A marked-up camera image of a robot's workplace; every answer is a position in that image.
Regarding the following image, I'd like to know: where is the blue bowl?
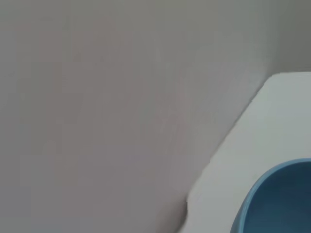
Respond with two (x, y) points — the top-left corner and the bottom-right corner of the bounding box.
(229, 158), (311, 233)

